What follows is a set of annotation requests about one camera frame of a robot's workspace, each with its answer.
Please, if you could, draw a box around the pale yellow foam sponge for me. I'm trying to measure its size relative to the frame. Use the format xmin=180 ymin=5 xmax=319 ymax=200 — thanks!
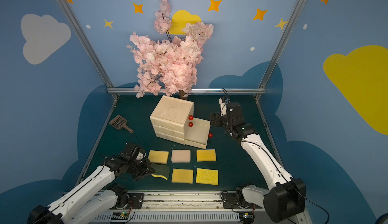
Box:
xmin=148 ymin=150 xmax=169 ymax=164

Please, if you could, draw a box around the dark green scouring sponge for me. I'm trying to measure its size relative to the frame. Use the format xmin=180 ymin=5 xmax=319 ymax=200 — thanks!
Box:
xmin=151 ymin=163 xmax=170 ymax=180

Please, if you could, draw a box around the white bottom drawer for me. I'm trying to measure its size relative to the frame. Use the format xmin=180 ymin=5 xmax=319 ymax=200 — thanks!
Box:
xmin=184 ymin=118 xmax=210 ymax=149

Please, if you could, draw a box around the light yellow coarse sponge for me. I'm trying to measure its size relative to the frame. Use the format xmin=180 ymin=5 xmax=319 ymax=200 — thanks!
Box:
xmin=171 ymin=168 xmax=194 ymax=184

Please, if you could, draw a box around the pink sponge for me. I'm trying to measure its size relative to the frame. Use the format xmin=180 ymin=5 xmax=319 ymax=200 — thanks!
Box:
xmin=171 ymin=150 xmax=191 ymax=163

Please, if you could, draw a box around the white three-drawer cabinet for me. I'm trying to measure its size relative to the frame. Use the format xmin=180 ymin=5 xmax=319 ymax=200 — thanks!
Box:
xmin=150 ymin=96 xmax=194 ymax=145

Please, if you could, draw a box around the bright yellow porous sponge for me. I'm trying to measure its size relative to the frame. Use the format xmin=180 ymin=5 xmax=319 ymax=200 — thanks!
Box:
xmin=196 ymin=168 xmax=219 ymax=186

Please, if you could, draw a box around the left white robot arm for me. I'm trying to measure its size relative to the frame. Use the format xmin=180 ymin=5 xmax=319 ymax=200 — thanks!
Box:
xmin=27 ymin=143 xmax=155 ymax=224

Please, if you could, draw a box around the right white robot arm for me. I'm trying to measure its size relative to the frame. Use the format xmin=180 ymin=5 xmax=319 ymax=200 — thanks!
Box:
xmin=209 ymin=89 xmax=308 ymax=223

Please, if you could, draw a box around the green circuit board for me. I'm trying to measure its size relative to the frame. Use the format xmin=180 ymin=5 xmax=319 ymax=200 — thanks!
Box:
xmin=110 ymin=212 xmax=129 ymax=223

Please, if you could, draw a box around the pink cherry blossom tree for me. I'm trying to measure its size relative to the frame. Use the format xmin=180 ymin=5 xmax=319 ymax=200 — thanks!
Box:
xmin=128 ymin=0 xmax=214 ymax=100

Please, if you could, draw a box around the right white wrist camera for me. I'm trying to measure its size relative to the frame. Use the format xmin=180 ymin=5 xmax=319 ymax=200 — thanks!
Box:
xmin=219 ymin=96 xmax=230 ymax=116

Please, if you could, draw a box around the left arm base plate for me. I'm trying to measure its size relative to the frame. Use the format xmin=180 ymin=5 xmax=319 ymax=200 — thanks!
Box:
xmin=119 ymin=193 xmax=144 ymax=209

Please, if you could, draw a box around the aluminium mounting rail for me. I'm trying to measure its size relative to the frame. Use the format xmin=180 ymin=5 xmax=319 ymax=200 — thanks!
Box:
xmin=88 ymin=191 xmax=273 ymax=224

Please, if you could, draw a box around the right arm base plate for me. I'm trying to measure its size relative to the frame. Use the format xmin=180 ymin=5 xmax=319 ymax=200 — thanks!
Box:
xmin=220 ymin=191 xmax=254 ymax=209

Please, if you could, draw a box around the rear aluminium frame bar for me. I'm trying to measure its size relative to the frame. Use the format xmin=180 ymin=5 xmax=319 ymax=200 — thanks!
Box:
xmin=107 ymin=88 xmax=266 ymax=95

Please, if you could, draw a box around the right aluminium frame post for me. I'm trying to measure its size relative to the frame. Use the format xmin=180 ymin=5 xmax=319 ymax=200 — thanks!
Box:
xmin=258 ymin=0 xmax=307 ymax=91

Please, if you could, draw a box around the aluminium frame post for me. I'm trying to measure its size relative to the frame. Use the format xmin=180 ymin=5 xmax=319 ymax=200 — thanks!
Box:
xmin=258 ymin=0 xmax=307 ymax=91
xmin=56 ymin=0 xmax=114 ymax=88

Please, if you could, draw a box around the left aluminium frame post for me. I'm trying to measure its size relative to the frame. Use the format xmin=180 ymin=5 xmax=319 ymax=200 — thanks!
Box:
xmin=56 ymin=0 xmax=114 ymax=88

